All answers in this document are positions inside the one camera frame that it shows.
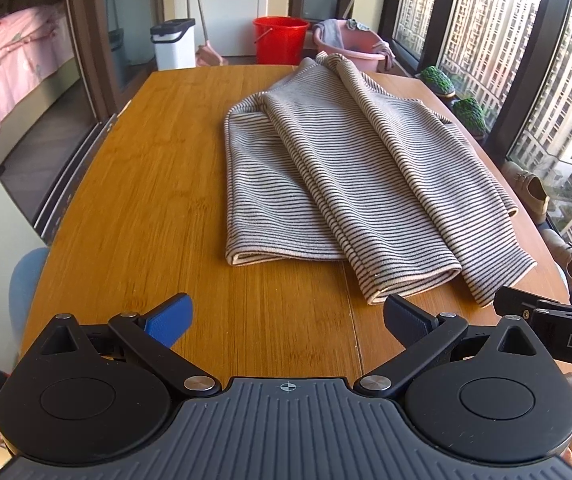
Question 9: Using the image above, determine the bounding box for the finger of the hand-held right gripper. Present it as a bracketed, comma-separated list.
[494, 285, 572, 317]

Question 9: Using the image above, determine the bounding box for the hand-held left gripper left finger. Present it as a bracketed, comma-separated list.
[40, 293, 223, 398]

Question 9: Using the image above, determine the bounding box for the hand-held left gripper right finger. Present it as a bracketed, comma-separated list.
[354, 294, 538, 401]

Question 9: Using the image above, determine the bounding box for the striped long-sleeve shirt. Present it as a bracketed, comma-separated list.
[223, 51, 538, 308]

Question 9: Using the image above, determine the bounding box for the beige leather shoe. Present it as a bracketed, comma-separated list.
[541, 227, 572, 286]
[501, 161, 551, 223]

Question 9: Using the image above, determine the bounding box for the light blue chair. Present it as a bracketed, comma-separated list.
[8, 247, 51, 356]

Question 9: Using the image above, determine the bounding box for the green fuzzy slipper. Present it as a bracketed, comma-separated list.
[452, 97, 488, 141]
[418, 66, 457, 99]

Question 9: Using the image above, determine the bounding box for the pink rag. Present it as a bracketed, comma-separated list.
[372, 40, 396, 72]

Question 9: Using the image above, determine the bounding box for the white trash bin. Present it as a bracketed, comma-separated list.
[150, 18, 197, 72]

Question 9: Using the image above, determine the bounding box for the pink plastic basin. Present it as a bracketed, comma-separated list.
[312, 19, 389, 72]

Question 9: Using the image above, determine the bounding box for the grey cloth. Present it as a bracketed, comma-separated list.
[314, 19, 345, 48]

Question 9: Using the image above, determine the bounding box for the red plastic bucket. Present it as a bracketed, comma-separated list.
[252, 16, 310, 66]

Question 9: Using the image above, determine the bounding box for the pink floral duvet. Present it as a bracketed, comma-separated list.
[0, 2, 74, 156]

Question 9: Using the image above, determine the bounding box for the pink broom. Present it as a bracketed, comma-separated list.
[175, 0, 213, 47]

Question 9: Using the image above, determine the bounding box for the brown sliding door frame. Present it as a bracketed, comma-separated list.
[31, 0, 167, 246]

